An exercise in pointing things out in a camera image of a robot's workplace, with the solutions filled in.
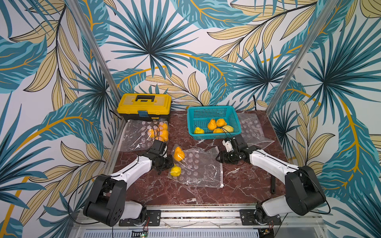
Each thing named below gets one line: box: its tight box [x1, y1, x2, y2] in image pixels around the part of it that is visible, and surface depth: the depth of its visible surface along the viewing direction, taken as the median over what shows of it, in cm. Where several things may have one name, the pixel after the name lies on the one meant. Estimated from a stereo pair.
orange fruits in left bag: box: [147, 122, 170, 143], surface depth 102 cm
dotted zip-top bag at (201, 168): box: [167, 144, 224, 188], surface depth 90 cm
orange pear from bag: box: [207, 118, 218, 131], surface depth 107 cm
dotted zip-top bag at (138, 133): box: [119, 119, 170, 152], surface depth 100 cm
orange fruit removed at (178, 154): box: [173, 146, 186, 162], surface depth 92 cm
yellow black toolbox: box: [117, 93, 173, 121], surface depth 103 cm
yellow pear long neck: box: [170, 164, 182, 178], surface depth 86 cm
